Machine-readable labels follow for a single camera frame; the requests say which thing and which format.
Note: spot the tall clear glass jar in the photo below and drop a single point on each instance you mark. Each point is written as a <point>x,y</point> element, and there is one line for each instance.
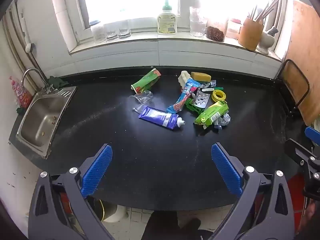
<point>198,25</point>

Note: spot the pink soap bottle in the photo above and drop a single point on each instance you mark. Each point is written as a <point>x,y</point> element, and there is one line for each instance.
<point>21,95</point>

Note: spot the blue pink snack wrapper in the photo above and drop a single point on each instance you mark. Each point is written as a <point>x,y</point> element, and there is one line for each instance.
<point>183,95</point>

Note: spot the crushed clear plastic cup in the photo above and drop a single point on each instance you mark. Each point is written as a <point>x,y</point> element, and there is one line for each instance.
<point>142,98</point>

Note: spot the wooden cutting board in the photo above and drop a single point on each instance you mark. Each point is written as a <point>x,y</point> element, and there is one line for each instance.
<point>302,42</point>

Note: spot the yellow sponge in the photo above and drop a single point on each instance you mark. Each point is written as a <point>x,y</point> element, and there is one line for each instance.
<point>200,76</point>

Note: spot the white pipe clamp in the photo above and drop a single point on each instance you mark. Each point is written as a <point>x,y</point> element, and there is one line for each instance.
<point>29,47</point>

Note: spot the jar with red lid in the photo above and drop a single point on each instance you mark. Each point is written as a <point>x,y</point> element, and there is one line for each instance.
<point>233,30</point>

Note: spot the bundle of wooden chopsticks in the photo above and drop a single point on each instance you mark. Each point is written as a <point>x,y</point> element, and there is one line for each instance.
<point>265,11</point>

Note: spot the wooden utensil holder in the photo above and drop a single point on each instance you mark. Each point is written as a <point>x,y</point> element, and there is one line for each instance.
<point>250,35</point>

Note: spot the white bottle with green cap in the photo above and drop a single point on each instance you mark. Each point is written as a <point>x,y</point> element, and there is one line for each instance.
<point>167,22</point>

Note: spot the crumpled foil wrapper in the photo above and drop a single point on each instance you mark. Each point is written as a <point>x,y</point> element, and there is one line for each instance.
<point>223,121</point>

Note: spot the small silver wrapper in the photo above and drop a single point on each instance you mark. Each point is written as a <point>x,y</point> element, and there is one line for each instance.
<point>212,83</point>

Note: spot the white plastic piece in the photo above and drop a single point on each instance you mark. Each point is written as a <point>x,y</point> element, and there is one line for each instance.
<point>184,76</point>

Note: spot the red bin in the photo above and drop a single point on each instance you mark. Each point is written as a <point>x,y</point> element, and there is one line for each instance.
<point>296,192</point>

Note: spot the jar with red contents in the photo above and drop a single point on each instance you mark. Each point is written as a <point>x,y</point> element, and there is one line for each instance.
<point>215,33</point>

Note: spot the white green plastic stick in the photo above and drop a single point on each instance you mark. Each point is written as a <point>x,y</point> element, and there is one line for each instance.
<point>207,89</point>

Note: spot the stainless steel sink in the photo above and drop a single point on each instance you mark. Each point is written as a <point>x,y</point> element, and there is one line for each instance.
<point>42,120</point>

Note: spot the person's leg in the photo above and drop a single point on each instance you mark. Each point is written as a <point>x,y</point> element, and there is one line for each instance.
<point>165,226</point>

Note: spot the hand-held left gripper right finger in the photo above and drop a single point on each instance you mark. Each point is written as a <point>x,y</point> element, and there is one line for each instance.
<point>226,170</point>

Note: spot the silver blister pack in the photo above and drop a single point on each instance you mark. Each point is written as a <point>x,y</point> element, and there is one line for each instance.
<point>202,100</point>

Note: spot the chrome faucet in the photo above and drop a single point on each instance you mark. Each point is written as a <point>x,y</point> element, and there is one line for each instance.
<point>30,70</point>

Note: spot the green wipes packet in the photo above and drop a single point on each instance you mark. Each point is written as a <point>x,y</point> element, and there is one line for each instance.
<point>211,113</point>

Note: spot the yellow tape roll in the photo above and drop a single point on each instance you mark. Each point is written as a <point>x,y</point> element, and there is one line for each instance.
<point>214,96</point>

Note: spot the green cloth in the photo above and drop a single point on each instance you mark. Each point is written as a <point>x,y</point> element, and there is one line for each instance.
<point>56,81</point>

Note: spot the clear drinking glass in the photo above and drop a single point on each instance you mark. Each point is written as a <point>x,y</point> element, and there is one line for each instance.
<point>124,30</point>
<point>111,32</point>

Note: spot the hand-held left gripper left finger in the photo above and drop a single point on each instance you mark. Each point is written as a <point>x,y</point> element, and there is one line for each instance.
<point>96,172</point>

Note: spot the white mortar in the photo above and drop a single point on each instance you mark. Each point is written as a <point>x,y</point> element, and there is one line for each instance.
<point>265,42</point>

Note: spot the blue toothpaste tube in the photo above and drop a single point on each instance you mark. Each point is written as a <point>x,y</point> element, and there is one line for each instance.
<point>157,117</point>

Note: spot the grey pestle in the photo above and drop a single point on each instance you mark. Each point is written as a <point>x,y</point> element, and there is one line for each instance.
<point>273,30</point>

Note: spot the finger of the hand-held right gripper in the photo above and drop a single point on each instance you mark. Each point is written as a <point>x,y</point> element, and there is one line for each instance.
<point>297,152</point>
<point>313,134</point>

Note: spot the green toy car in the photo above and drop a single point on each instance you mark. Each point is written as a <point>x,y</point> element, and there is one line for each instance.
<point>192,106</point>

